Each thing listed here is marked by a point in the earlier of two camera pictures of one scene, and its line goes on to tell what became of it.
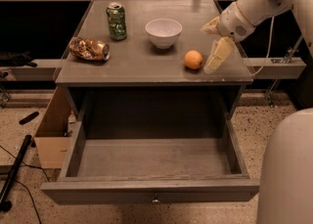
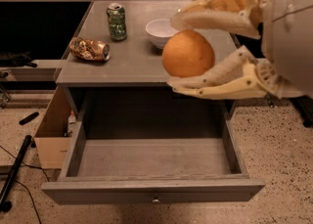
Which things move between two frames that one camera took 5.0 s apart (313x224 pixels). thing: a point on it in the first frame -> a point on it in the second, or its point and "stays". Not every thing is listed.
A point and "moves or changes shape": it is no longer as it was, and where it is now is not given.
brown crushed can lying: [89, 48] stays
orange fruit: [193, 59] moves or changes shape
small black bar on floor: [28, 117] stays
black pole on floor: [9, 184] stays
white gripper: [232, 22] -> [290, 43]
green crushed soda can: [116, 17] stays
